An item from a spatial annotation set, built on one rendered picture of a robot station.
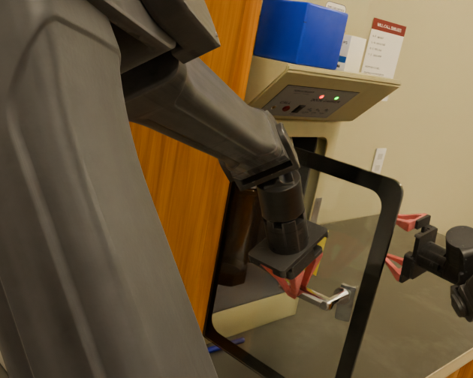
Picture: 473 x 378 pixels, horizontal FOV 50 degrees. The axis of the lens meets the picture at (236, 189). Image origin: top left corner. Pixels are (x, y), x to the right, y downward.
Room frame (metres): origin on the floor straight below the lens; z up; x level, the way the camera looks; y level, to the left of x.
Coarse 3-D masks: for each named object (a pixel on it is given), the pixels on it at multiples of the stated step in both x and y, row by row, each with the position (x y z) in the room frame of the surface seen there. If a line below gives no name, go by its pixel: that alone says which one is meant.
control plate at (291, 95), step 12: (276, 96) 0.82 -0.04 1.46; (288, 96) 0.83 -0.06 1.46; (300, 96) 0.85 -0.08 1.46; (312, 96) 0.87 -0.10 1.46; (324, 96) 0.89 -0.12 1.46; (336, 96) 0.90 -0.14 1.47; (348, 96) 0.92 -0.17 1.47; (264, 108) 0.84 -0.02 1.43; (276, 108) 0.85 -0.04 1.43; (312, 108) 0.91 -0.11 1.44; (324, 108) 0.93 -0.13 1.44; (336, 108) 0.95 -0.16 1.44
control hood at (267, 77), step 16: (256, 64) 0.81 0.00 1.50; (272, 64) 0.78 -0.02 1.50; (288, 64) 0.77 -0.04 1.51; (256, 80) 0.80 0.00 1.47; (272, 80) 0.78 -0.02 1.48; (288, 80) 0.79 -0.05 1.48; (304, 80) 0.81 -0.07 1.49; (320, 80) 0.83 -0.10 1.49; (336, 80) 0.85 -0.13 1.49; (352, 80) 0.88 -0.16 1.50; (368, 80) 0.91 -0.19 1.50; (384, 80) 0.94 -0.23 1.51; (400, 80) 0.98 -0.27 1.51; (256, 96) 0.80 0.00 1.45; (272, 96) 0.81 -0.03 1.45; (368, 96) 0.96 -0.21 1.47; (384, 96) 0.99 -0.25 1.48; (336, 112) 0.97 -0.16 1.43; (352, 112) 1.00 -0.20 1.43
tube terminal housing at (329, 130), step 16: (288, 0) 0.91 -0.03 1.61; (304, 0) 0.93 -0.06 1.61; (320, 0) 0.96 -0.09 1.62; (336, 0) 0.99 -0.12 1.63; (352, 0) 1.03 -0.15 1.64; (368, 0) 1.06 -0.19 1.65; (352, 16) 1.03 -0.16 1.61; (256, 32) 0.87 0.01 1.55; (352, 32) 1.04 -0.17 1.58; (288, 128) 0.95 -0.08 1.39; (304, 128) 0.99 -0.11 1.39; (320, 128) 1.02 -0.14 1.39; (336, 128) 1.06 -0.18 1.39; (320, 144) 1.07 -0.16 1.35
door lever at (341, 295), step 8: (288, 280) 0.68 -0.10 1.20; (280, 288) 0.68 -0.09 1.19; (304, 288) 0.67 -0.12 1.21; (336, 288) 0.68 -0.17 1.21; (304, 296) 0.66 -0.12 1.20; (312, 296) 0.65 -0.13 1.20; (320, 296) 0.65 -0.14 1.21; (336, 296) 0.66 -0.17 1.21; (344, 296) 0.67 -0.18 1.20; (320, 304) 0.64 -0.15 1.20; (328, 304) 0.63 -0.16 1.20
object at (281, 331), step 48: (240, 192) 0.81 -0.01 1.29; (336, 192) 0.70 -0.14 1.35; (384, 192) 0.66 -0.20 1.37; (240, 240) 0.80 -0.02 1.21; (336, 240) 0.69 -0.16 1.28; (384, 240) 0.65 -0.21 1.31; (240, 288) 0.79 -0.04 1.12; (240, 336) 0.77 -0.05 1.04; (288, 336) 0.72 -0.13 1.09; (336, 336) 0.67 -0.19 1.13
